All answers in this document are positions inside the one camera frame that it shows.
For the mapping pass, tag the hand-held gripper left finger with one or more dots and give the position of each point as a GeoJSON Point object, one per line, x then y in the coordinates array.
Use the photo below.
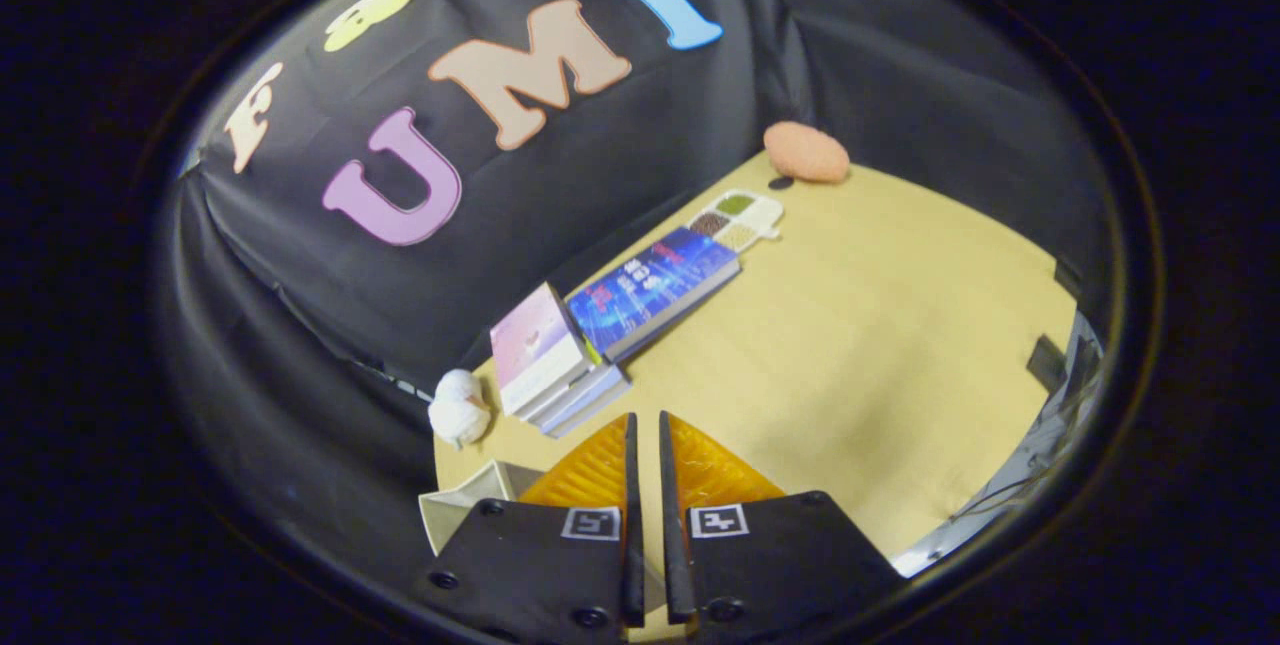
{"type": "Point", "coordinates": [633, 545]}

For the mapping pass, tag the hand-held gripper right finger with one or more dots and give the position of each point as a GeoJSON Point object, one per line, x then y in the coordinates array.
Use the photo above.
{"type": "Point", "coordinates": [675, 545]}

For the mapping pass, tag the white fabric storage box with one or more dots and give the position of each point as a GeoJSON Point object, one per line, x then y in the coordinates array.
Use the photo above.
{"type": "Point", "coordinates": [450, 510]}

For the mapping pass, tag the pale blue book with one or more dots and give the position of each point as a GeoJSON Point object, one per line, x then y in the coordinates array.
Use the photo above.
{"type": "Point", "coordinates": [580, 399]}
{"type": "Point", "coordinates": [592, 407]}

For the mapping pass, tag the thin white book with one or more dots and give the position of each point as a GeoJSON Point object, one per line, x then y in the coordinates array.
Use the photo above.
{"type": "Point", "coordinates": [562, 395]}

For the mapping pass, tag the white plush toy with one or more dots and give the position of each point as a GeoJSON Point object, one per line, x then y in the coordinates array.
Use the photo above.
{"type": "Point", "coordinates": [458, 410]}

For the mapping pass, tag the pink cover book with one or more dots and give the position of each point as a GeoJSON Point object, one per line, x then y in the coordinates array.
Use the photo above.
{"type": "Point", "coordinates": [535, 340]}

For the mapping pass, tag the dark blue cover book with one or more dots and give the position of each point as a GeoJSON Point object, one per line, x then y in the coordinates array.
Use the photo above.
{"type": "Point", "coordinates": [645, 285]}

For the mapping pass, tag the white grain sample tray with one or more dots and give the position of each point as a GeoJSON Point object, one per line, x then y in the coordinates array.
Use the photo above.
{"type": "Point", "coordinates": [735, 218]}

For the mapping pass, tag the black backdrop cloth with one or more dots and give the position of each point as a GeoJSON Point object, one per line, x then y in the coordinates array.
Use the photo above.
{"type": "Point", "coordinates": [300, 325]}

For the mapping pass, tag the dark block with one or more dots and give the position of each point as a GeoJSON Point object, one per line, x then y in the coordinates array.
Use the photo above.
{"type": "Point", "coordinates": [1045, 363]}

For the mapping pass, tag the orange plush toy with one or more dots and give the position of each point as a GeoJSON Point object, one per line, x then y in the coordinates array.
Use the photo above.
{"type": "Point", "coordinates": [805, 152]}

